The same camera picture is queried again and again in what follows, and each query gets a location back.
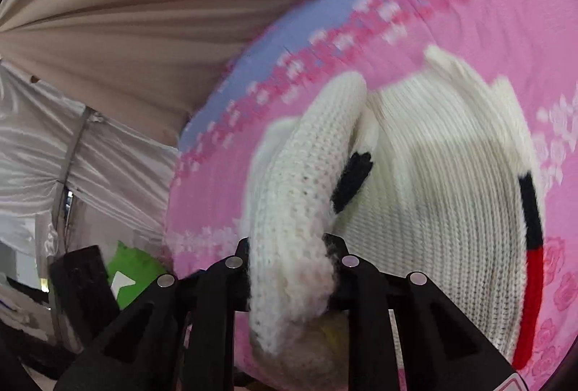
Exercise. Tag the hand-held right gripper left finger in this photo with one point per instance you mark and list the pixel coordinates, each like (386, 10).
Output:
(221, 285)

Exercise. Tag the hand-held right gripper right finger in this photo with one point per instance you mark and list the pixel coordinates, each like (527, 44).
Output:
(361, 294)

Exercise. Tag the white red black knit sweater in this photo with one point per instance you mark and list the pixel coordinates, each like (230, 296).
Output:
(429, 192)

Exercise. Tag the pink floral bedsheet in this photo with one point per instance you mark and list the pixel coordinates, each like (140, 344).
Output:
(212, 201)

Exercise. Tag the green plastic object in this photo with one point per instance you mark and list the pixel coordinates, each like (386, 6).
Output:
(135, 260)

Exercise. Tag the black box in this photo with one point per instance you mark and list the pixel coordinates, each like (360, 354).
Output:
(81, 282)

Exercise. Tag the white satin cloth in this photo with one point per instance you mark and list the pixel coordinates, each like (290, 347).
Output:
(117, 169)

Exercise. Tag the grey metal pole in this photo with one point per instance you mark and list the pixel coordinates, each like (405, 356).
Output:
(72, 147)

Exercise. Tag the beige curtain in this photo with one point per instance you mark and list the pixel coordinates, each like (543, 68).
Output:
(158, 11)

